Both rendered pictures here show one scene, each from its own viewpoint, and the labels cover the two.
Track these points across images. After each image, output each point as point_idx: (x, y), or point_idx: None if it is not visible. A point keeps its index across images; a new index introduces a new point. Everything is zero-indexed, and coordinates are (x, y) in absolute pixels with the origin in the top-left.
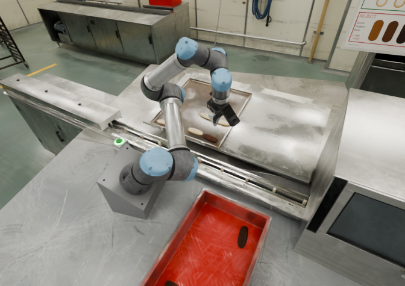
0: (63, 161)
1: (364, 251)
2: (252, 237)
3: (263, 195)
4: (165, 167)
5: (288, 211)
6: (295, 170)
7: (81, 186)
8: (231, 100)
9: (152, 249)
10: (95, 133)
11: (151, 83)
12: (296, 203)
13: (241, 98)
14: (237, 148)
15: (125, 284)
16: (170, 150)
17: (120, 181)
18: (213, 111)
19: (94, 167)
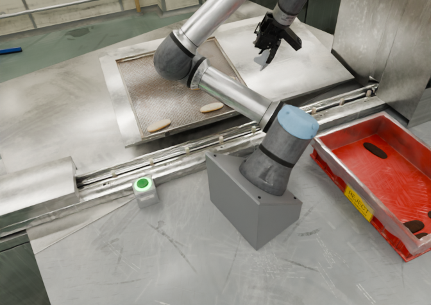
0: (80, 289)
1: None
2: (380, 144)
3: (343, 110)
4: (313, 119)
5: (372, 106)
6: (335, 75)
7: (171, 277)
8: (201, 54)
9: (345, 229)
10: (61, 219)
11: (196, 41)
12: (365, 98)
13: (210, 47)
14: (272, 92)
15: (377, 274)
16: (274, 112)
17: (265, 188)
18: (265, 47)
19: (147, 246)
